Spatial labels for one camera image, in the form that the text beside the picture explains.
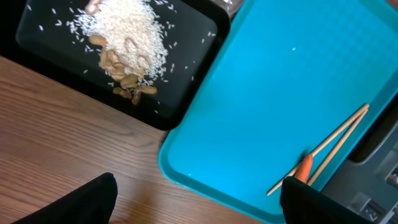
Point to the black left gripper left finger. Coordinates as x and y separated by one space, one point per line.
92 203

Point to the clear plastic bin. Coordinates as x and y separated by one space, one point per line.
230 6

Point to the grey dishwasher rack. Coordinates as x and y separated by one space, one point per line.
366 183

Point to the orange carrot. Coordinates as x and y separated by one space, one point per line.
303 172

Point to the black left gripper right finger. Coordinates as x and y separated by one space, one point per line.
302 204

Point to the black tray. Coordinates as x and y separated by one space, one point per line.
37 35

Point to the teal serving tray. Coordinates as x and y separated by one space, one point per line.
290 73

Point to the rice and peanut pile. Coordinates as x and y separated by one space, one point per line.
130 41

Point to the wooden chopstick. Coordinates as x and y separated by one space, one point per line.
337 147
319 148

